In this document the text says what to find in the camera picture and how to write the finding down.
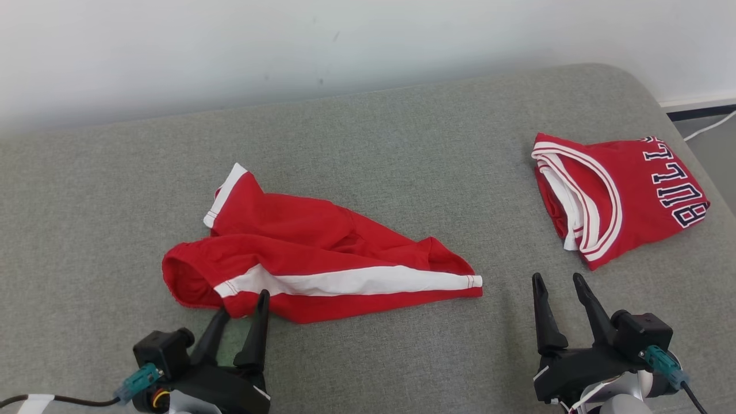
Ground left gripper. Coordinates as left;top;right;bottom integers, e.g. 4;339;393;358
172;289;271;414

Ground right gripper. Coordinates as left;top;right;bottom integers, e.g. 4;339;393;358
532;273;645;403

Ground red Bulls 23 shorts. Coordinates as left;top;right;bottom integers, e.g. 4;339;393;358
162;163;484;324

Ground red Bulls basketball jersey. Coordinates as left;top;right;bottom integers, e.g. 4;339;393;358
531;133;711;271

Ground left black cable teal plug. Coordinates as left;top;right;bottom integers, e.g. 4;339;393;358
0;362;164;409

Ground white label left cable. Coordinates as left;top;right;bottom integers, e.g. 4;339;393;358
17;394;55;414

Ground white floor cable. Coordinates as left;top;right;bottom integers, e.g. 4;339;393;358
683;109;736;142

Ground black wall baseboard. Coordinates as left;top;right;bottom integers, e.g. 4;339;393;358
661;95;736;121

